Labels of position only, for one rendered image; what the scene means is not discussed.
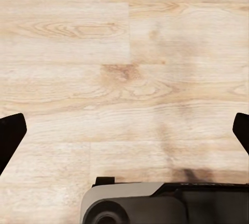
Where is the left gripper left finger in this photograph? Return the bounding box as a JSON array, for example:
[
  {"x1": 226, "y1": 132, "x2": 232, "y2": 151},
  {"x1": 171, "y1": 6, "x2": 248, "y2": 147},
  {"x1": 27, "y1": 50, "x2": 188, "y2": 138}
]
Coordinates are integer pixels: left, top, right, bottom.
[{"x1": 0, "y1": 113, "x2": 27, "y2": 175}]

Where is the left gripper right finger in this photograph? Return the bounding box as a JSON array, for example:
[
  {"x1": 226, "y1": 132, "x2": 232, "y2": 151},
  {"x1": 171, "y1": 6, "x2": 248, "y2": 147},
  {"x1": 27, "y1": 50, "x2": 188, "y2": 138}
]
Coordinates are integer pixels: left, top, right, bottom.
[{"x1": 232, "y1": 113, "x2": 249, "y2": 154}]

